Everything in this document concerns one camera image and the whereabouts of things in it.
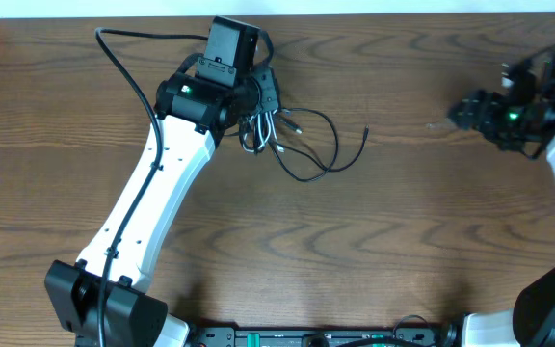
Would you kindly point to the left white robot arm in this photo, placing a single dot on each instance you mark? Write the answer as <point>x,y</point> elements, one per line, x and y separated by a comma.
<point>102,298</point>

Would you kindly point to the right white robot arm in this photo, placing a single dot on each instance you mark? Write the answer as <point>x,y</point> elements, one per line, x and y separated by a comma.
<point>531,322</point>

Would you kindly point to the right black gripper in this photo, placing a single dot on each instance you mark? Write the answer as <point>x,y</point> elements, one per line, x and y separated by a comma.
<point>488,100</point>

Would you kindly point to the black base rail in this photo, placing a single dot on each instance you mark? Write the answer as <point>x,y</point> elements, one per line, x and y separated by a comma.
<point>416,336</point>

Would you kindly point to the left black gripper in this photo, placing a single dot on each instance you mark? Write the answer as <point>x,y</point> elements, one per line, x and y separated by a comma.
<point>268,90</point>

